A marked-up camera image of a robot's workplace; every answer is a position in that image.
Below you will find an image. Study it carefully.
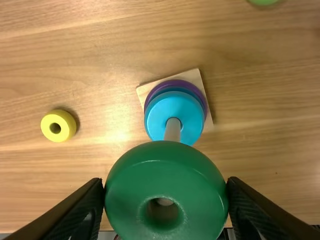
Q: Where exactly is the yellow ring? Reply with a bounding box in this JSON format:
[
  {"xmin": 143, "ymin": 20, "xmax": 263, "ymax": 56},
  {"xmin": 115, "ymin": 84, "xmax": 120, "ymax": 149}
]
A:
[{"xmin": 40, "ymin": 109, "xmax": 78, "ymax": 143}]

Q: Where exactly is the light blue ring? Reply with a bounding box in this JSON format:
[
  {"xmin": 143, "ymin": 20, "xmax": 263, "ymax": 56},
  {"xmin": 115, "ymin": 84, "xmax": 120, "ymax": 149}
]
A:
[{"xmin": 144, "ymin": 91, "xmax": 206, "ymax": 147}]

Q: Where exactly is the wooden peg base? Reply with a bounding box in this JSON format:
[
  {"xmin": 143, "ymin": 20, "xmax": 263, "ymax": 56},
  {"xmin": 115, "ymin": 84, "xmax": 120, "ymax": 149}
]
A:
[{"xmin": 135, "ymin": 68, "xmax": 215, "ymax": 207}]

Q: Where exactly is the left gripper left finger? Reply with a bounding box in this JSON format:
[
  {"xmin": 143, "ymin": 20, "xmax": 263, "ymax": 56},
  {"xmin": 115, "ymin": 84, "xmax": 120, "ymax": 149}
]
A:
[{"xmin": 4, "ymin": 177, "xmax": 105, "ymax": 240}]

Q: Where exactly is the dark green ring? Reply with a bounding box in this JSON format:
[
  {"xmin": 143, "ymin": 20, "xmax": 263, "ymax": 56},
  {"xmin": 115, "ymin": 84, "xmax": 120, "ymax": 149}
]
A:
[{"xmin": 104, "ymin": 140, "xmax": 230, "ymax": 240}]

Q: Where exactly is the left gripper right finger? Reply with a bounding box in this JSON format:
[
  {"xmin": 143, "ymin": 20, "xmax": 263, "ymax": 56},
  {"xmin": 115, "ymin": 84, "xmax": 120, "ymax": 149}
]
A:
[{"xmin": 225, "ymin": 176, "xmax": 320, "ymax": 240}]

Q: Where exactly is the purple ring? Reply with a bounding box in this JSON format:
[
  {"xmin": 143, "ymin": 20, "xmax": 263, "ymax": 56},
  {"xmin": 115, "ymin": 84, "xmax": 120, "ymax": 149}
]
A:
[{"xmin": 143, "ymin": 79, "xmax": 208, "ymax": 121}]

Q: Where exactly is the dark blue ring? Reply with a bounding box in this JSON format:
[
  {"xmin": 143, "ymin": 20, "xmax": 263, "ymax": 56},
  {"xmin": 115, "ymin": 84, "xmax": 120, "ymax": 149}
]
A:
[{"xmin": 144, "ymin": 85, "xmax": 207, "ymax": 121}]

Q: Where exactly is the light green ring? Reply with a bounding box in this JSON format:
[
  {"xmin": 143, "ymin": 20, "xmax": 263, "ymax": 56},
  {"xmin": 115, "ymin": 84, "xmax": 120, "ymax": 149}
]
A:
[{"xmin": 246, "ymin": 0, "xmax": 281, "ymax": 7}]

